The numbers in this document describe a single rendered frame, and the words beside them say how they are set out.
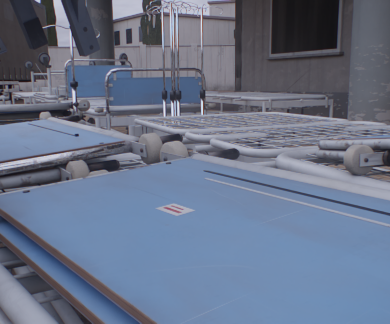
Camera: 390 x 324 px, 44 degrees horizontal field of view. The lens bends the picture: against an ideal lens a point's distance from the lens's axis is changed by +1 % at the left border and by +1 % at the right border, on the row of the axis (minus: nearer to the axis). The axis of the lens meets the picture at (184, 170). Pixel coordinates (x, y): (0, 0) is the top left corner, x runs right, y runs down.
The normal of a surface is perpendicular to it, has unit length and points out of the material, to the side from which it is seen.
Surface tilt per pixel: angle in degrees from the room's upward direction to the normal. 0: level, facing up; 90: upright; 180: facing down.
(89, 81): 90
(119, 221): 3
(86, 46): 96
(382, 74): 90
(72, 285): 1
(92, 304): 1
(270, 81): 90
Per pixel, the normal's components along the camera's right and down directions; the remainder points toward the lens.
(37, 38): 0.70, 0.23
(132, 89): 0.37, 0.17
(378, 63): -0.47, 0.17
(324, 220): -0.05, -0.97
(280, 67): -0.87, 0.11
